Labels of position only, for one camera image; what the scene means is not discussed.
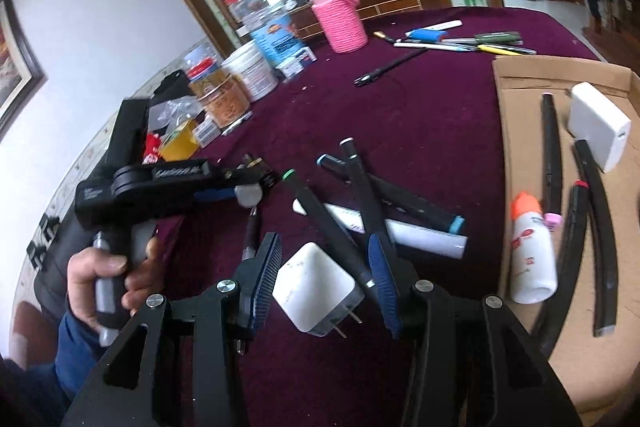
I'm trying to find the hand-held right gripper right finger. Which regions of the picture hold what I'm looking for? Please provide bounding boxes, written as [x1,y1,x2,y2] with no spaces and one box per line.
[366,234,583,427]

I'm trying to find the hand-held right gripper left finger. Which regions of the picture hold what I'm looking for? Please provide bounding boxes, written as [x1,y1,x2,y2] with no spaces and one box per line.
[60,232,284,427]

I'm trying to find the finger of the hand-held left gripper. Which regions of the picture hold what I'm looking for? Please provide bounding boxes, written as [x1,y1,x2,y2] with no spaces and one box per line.
[192,185,240,206]

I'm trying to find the white charger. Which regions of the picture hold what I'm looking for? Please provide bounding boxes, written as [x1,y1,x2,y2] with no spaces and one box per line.
[272,242,366,340]
[566,82,632,174]

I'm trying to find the white paint marker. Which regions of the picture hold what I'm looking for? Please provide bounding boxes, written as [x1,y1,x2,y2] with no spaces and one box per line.
[292,199,468,260]

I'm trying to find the black marker green cap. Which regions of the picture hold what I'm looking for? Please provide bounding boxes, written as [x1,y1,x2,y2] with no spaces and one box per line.
[281,168,376,290]

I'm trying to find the black marker blue cap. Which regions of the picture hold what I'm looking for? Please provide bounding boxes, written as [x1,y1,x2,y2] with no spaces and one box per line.
[316,153,466,235]

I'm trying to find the black marker grey cap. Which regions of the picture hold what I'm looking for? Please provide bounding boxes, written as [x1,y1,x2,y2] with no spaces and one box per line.
[339,138,396,253]

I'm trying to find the white glue bottle orange cap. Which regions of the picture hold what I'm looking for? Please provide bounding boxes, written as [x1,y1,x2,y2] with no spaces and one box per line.
[509,192,558,305]

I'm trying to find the black marker red band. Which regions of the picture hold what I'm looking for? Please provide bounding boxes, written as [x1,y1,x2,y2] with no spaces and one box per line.
[530,179,591,358]

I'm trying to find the cardboard box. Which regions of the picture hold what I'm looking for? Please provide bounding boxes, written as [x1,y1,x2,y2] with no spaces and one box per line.
[492,56,640,413]

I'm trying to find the black marker pink cap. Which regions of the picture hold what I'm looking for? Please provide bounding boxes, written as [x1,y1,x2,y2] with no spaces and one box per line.
[541,93,565,233]

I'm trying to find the person's left forearm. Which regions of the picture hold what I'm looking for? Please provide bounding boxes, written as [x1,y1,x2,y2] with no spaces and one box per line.
[55,309,131,403]

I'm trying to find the person's left hand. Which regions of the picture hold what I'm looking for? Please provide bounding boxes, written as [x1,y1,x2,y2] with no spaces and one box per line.
[65,237,164,333]

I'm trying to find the red packet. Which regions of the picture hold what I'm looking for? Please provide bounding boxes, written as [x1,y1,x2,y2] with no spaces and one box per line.
[142,132,163,160]

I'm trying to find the small white barcode box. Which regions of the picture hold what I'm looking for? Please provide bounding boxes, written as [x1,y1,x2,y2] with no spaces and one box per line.
[192,117,221,142]

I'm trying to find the clear jar brown label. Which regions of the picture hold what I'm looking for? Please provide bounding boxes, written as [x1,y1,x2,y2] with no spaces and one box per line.
[197,74,252,130]

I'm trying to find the black bag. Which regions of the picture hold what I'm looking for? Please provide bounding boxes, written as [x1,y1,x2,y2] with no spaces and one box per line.
[150,69,197,108]

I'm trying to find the small red lid jar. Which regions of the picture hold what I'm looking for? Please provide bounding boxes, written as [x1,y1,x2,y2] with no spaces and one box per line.
[187,58,221,82]

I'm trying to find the white plastic jar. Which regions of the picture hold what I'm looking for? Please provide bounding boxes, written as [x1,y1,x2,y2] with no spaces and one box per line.
[220,41,280,102]

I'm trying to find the small blue white box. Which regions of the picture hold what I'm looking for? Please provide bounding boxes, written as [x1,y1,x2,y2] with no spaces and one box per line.
[275,47,317,80]

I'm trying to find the blue label plastic jar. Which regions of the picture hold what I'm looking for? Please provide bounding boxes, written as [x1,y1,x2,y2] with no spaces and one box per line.
[250,14,306,68]

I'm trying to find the maroon velvet tablecloth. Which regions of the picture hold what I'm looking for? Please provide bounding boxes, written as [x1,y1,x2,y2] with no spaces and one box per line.
[145,4,640,427]

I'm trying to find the clear jar red lid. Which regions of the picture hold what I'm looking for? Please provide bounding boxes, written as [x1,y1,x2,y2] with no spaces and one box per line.
[223,0,266,28]

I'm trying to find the pink knitted bottle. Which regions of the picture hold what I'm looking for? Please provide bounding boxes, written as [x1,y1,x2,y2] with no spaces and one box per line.
[311,0,368,54]

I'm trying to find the slim black pen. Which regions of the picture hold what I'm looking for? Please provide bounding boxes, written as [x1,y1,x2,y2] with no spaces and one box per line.
[354,48,428,88]

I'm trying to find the long white pen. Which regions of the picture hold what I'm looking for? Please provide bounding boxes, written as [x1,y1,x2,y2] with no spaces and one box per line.
[392,41,476,53]

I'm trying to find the wooden staircase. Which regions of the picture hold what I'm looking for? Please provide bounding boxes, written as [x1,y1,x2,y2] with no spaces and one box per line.
[582,0,640,58]

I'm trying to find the framed wall picture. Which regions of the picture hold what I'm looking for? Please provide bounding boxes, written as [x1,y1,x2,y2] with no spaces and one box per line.
[0,0,48,142]

